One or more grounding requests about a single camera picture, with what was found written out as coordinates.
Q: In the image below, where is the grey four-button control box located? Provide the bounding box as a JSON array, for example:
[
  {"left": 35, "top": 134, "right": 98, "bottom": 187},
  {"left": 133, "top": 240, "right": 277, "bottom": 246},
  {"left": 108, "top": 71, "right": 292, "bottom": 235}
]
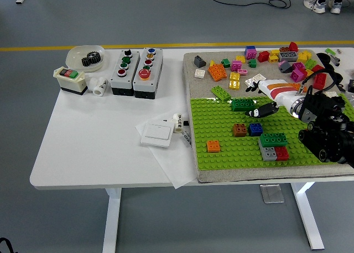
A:
[{"left": 110, "top": 49, "right": 141, "bottom": 96}]

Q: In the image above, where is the orange 2x2 brick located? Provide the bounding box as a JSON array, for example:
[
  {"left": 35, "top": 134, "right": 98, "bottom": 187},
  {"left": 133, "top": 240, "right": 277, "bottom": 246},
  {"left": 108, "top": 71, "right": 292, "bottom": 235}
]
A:
[{"left": 206, "top": 140, "right": 221, "bottom": 154}]

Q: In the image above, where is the white oval bowl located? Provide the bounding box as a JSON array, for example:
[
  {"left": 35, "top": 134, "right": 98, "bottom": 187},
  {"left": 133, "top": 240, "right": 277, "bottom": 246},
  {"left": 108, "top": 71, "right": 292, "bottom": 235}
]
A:
[{"left": 65, "top": 45, "right": 106, "bottom": 73}]

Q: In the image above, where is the green 2x4 flat plate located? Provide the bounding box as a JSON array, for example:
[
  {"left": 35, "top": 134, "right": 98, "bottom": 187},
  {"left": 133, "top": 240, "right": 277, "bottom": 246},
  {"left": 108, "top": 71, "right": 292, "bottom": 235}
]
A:
[{"left": 210, "top": 86, "right": 232, "bottom": 101}]

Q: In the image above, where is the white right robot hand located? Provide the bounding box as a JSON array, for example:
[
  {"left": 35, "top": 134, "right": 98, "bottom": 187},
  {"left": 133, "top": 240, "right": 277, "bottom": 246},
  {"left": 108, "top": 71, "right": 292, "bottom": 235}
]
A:
[{"left": 244, "top": 78, "right": 305, "bottom": 118}]

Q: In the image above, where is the white table leg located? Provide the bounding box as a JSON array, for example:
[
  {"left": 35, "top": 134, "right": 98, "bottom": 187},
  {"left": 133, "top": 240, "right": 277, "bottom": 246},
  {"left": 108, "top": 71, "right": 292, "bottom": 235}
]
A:
[
  {"left": 102, "top": 188, "right": 123, "bottom": 253},
  {"left": 290, "top": 182, "right": 326, "bottom": 251}
]

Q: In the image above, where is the large yellow brick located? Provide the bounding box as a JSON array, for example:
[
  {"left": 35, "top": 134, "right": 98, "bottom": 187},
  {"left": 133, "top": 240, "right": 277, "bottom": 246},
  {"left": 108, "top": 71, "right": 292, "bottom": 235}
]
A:
[{"left": 296, "top": 50, "right": 313, "bottom": 64}]

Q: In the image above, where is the person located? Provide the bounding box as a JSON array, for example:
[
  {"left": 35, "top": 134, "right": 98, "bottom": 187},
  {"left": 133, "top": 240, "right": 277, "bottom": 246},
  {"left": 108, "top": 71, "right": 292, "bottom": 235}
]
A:
[{"left": 303, "top": 0, "right": 350, "bottom": 15}]

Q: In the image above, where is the grey-brown mat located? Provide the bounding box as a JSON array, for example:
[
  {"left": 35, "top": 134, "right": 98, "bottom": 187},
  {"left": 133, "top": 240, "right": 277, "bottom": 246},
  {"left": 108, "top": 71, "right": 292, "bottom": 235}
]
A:
[{"left": 183, "top": 48, "right": 354, "bottom": 183}]

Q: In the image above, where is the small white pipe coupling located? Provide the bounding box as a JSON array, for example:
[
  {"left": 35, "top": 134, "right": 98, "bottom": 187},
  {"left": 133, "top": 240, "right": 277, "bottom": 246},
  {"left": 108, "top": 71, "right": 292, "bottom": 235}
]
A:
[{"left": 172, "top": 112, "right": 184, "bottom": 133}]

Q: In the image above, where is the white wall switch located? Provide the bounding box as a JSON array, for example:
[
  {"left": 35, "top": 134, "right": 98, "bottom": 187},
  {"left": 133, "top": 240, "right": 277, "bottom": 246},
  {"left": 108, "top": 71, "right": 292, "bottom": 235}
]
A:
[{"left": 140, "top": 117, "right": 174, "bottom": 148}]

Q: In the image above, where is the dark green 2x4 brick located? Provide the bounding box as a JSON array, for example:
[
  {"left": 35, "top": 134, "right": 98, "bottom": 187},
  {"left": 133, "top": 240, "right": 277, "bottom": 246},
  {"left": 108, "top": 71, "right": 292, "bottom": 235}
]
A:
[
  {"left": 231, "top": 97, "right": 256, "bottom": 112},
  {"left": 259, "top": 133, "right": 288, "bottom": 148}
]

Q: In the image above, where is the lime green studded baseplate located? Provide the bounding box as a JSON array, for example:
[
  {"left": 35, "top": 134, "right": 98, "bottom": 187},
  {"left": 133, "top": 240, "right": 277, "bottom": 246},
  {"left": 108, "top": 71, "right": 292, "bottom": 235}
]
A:
[{"left": 190, "top": 96, "right": 354, "bottom": 171}]

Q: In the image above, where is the grey 2x4 brick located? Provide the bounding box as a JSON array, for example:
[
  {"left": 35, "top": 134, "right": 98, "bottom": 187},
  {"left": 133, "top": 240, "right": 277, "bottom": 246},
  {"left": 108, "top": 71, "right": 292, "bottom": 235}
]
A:
[
  {"left": 259, "top": 144, "right": 277, "bottom": 162},
  {"left": 278, "top": 50, "right": 299, "bottom": 62}
]

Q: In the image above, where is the white printed label strip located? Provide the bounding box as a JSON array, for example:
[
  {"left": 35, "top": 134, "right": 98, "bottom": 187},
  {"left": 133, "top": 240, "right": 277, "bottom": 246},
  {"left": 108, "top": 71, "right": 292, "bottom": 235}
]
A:
[{"left": 180, "top": 130, "right": 194, "bottom": 149}]

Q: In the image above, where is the cream red-green switch box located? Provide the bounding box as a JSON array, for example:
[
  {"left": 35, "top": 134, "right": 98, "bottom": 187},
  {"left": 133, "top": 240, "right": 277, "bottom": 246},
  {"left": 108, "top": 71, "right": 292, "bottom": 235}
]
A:
[{"left": 53, "top": 66, "right": 87, "bottom": 97}]

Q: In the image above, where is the red 2x4 brick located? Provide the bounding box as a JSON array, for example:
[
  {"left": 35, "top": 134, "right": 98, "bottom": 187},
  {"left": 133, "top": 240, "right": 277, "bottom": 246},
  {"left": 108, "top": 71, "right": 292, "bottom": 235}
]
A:
[
  {"left": 274, "top": 146, "right": 290, "bottom": 161},
  {"left": 313, "top": 73, "right": 327, "bottom": 90}
]

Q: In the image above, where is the wide orange brick block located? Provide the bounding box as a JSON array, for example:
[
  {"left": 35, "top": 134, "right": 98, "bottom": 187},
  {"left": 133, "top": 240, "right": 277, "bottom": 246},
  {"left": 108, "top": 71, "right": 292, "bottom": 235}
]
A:
[{"left": 207, "top": 64, "right": 228, "bottom": 82}]

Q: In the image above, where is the blue 2x2 brick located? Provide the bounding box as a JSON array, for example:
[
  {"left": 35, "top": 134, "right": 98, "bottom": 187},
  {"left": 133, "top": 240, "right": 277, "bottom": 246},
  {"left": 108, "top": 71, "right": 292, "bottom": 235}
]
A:
[{"left": 248, "top": 122, "right": 263, "bottom": 137}]

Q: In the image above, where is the white paper sheet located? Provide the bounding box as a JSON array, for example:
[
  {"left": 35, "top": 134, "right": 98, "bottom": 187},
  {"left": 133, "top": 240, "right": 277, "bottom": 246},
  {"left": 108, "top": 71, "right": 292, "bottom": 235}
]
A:
[{"left": 134, "top": 113, "right": 200, "bottom": 189}]

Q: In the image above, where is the orange 2x4 brick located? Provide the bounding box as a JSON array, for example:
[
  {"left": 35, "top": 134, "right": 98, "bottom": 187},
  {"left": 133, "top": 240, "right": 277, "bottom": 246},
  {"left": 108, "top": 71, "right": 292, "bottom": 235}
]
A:
[{"left": 290, "top": 83, "right": 308, "bottom": 93}]

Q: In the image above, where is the white pipe tee fitting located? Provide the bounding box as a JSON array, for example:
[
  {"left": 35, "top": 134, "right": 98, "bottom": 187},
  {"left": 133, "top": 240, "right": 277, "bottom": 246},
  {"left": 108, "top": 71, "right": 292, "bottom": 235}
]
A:
[{"left": 87, "top": 76, "right": 109, "bottom": 97}]

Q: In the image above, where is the silver floor plate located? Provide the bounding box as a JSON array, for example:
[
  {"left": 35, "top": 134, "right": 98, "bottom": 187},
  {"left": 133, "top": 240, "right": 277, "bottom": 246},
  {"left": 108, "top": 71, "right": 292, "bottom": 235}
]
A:
[{"left": 259, "top": 183, "right": 285, "bottom": 204}]

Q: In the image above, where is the grey emergency-stop button box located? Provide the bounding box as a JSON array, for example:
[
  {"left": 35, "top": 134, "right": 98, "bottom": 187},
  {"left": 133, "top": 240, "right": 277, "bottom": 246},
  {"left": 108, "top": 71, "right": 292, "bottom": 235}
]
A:
[{"left": 132, "top": 47, "right": 164, "bottom": 100}]

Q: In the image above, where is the brown 2x2 brick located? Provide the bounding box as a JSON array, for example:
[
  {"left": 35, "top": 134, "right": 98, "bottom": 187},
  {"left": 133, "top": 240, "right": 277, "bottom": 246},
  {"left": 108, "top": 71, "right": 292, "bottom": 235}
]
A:
[{"left": 232, "top": 123, "right": 248, "bottom": 138}]

